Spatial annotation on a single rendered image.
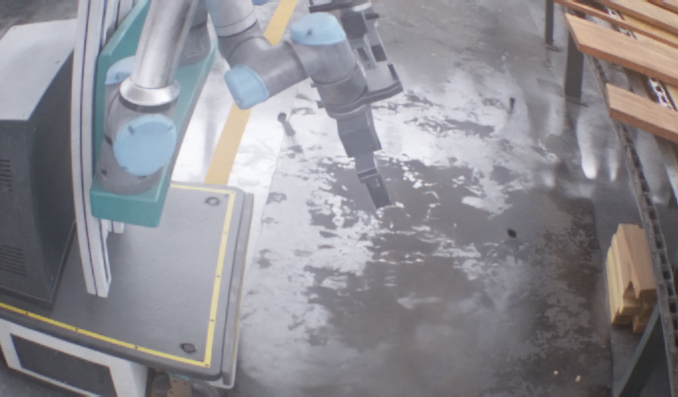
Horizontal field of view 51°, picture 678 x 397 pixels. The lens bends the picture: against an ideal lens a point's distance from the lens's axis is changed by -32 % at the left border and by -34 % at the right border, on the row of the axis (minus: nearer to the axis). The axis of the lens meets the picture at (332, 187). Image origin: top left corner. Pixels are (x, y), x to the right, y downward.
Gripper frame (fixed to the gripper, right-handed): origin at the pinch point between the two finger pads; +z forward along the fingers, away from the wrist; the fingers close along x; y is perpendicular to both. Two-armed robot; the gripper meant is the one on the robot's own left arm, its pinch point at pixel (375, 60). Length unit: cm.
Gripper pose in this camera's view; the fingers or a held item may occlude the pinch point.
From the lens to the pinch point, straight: 202.9
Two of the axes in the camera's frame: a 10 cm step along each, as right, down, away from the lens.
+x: 1.6, -4.1, 9.0
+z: 3.0, 8.9, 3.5
